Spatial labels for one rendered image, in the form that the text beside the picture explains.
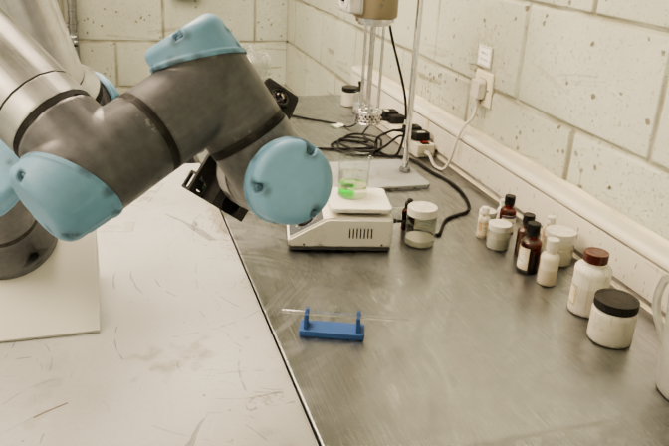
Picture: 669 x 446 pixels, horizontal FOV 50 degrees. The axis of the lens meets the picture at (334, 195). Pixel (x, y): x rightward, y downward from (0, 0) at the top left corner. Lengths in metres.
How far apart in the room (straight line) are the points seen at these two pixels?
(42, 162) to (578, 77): 1.17
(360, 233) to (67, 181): 0.89
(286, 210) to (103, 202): 0.15
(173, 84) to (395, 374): 0.60
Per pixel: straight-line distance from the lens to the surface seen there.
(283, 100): 0.83
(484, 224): 1.50
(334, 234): 1.37
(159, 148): 0.58
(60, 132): 0.58
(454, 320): 1.20
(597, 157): 1.49
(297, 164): 0.60
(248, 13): 3.70
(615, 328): 1.19
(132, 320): 1.18
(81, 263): 1.18
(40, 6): 0.93
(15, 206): 1.02
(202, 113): 0.60
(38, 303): 1.17
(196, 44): 0.61
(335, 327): 1.13
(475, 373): 1.08
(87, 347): 1.12
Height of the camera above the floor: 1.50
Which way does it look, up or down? 21 degrees down
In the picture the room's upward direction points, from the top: 3 degrees clockwise
